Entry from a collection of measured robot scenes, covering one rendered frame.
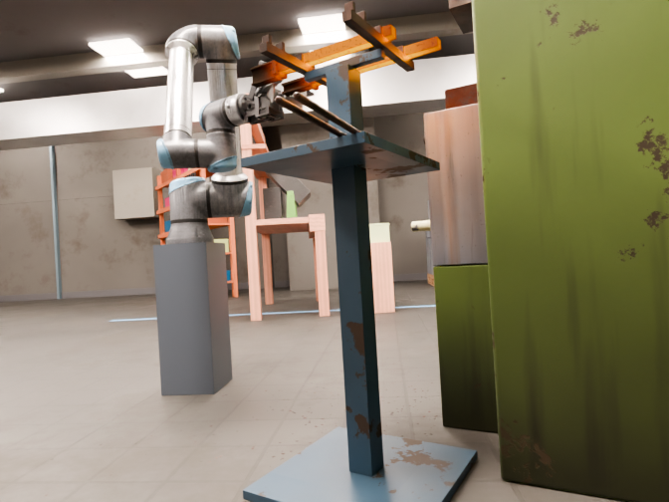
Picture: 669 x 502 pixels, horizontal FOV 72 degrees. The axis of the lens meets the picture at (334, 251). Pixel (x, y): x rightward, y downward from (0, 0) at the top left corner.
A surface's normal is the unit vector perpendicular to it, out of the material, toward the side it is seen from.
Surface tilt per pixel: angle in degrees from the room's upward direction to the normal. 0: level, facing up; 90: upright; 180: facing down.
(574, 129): 90
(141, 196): 90
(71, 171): 90
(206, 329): 90
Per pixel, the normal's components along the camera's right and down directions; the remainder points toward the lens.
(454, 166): -0.47, 0.02
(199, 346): -0.11, 0.00
